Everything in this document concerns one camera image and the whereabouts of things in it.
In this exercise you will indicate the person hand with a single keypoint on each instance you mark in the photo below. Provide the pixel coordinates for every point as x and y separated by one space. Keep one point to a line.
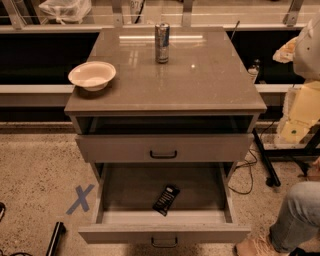
316 164

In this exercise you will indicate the black rxbar chocolate wrapper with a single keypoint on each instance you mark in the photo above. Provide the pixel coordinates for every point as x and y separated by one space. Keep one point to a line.
165 200

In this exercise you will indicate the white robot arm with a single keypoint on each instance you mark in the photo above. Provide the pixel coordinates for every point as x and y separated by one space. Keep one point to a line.
301 109

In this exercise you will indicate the open grey middle drawer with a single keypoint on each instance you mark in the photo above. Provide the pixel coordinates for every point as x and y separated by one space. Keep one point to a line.
202 212

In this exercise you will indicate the grey drawer cabinet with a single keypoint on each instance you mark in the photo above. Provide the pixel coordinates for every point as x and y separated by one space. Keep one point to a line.
204 89

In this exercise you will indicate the black table leg stand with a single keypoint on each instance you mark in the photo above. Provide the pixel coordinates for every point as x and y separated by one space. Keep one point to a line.
299 156

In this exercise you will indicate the silver blue energy drink can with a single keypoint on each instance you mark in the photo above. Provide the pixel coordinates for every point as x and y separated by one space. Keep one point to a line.
162 33

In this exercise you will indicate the blue tape cross mark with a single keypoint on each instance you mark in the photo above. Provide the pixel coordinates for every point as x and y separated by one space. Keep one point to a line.
81 200

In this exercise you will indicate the black bar on floor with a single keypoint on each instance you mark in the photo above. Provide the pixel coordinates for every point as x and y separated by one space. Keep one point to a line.
58 232

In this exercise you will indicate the white plastic bag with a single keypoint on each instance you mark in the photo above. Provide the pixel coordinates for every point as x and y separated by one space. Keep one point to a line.
66 11

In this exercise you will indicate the black shoe at left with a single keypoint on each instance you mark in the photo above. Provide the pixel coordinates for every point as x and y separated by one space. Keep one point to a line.
2 210

